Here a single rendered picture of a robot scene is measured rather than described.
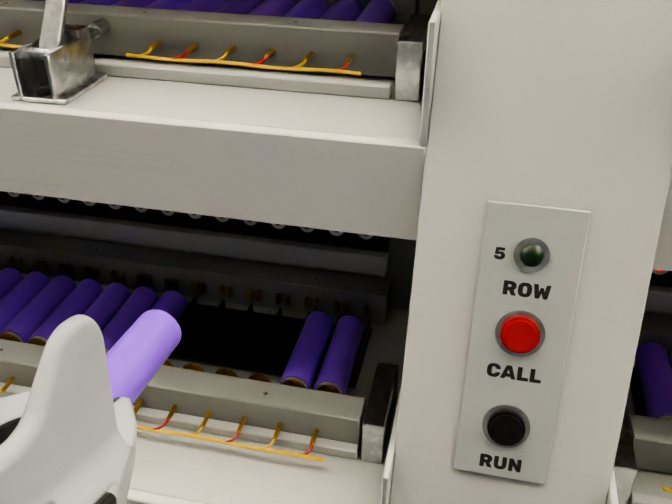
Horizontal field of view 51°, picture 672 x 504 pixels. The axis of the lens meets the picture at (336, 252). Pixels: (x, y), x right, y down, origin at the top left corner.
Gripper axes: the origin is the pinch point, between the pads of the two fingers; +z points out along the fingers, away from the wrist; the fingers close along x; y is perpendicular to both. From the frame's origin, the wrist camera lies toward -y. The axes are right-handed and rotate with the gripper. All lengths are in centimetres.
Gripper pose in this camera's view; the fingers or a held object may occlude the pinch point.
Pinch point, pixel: (69, 439)
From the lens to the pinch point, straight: 24.2
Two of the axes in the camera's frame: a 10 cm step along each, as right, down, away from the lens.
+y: 0.8, -9.7, -2.2
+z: 2.0, -2.0, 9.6
